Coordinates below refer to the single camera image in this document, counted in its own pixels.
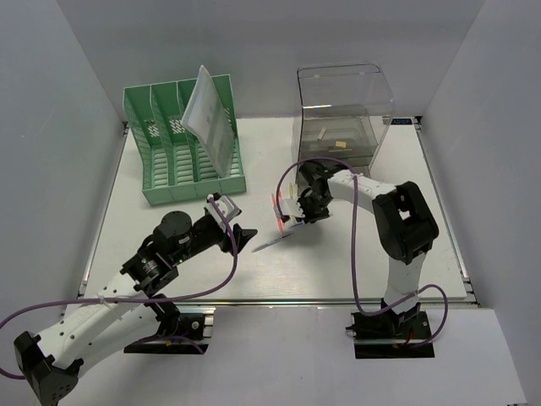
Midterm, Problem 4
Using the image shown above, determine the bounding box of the grey clear pen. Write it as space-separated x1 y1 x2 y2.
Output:
251 232 294 253

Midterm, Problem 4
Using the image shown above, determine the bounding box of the clear acrylic drawer cabinet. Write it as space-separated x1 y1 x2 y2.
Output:
292 62 395 175

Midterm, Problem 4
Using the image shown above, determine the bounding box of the clear plastic document folder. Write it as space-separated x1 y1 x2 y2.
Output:
181 65 235 178

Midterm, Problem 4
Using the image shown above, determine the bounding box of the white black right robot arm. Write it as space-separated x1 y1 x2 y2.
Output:
298 158 440 337

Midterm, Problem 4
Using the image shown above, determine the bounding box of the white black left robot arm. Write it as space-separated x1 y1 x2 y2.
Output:
14 208 257 405

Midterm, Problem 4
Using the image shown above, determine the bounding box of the orange pen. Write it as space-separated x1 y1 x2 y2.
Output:
270 193 284 233

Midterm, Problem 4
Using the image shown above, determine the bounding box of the green file organizer rack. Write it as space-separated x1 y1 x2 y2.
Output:
123 79 247 206

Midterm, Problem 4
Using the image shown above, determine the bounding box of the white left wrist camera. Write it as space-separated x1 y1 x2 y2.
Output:
205 194 242 233

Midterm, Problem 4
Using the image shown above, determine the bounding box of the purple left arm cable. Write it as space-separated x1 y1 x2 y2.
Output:
0 196 238 380

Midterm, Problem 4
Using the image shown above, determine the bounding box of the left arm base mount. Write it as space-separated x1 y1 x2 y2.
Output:
123 307 215 355

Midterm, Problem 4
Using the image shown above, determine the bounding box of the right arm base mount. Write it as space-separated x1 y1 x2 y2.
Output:
346 308 435 359

